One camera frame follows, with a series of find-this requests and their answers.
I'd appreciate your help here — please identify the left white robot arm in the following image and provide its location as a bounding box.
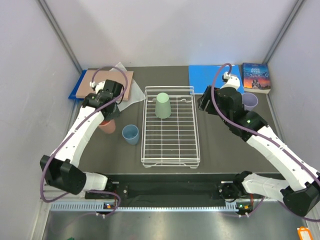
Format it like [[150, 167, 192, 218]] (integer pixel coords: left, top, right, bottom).
[[40, 80, 124, 199]]

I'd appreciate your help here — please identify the orange tag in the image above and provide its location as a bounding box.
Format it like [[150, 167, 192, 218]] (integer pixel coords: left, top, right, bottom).
[[297, 226, 314, 240]]

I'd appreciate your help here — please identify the blue cup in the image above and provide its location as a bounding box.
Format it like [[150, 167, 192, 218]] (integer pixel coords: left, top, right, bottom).
[[122, 124, 140, 145]]

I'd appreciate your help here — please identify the green cup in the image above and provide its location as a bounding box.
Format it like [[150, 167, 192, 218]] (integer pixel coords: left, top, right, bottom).
[[155, 92, 172, 119]]

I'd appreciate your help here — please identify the brown cardboard board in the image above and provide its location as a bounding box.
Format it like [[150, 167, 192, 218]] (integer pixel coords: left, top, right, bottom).
[[75, 69, 135, 101]]

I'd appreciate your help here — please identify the Jane Eyre paperback book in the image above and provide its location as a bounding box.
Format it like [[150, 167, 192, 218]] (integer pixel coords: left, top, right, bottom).
[[242, 62, 271, 94]]

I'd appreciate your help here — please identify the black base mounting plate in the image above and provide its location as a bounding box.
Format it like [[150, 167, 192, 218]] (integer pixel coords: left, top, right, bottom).
[[84, 173, 263, 201]]

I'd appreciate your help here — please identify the grey slotted cable duct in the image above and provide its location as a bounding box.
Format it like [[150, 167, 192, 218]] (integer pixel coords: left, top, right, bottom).
[[49, 201, 253, 213]]

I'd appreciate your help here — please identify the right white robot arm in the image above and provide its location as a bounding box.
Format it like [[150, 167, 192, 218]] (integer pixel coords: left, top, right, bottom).
[[198, 71, 320, 217]]

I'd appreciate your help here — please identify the blue folder under board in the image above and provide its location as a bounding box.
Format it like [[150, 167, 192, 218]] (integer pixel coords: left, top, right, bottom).
[[68, 69, 87, 100]]

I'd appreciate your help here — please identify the purple cup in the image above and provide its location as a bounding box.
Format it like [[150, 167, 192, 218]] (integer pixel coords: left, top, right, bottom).
[[242, 92, 259, 111]]

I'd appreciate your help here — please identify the white wire dish rack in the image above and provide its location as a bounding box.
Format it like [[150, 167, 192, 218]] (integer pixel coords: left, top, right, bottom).
[[141, 86, 201, 169]]

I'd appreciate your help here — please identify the pink cup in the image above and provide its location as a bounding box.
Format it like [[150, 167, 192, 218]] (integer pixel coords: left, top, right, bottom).
[[98, 119, 116, 134]]

